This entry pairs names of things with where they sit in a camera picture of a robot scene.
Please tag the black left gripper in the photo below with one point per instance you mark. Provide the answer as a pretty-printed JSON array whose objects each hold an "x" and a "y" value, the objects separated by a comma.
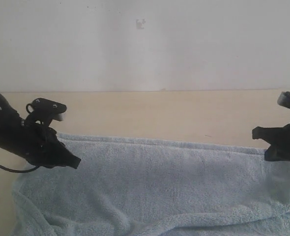
[{"x": 38, "y": 144}]

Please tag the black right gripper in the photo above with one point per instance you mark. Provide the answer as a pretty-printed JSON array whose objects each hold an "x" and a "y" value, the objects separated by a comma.
[{"x": 279, "y": 140}]

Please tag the light blue fluffy towel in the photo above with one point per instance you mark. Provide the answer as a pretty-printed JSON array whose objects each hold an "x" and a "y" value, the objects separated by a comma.
[{"x": 148, "y": 187}]

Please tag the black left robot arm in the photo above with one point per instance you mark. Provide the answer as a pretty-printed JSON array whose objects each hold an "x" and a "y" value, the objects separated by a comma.
[{"x": 9, "y": 116}]

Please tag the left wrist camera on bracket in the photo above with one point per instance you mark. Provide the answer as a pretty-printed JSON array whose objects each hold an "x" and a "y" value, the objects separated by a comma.
[{"x": 41, "y": 112}]

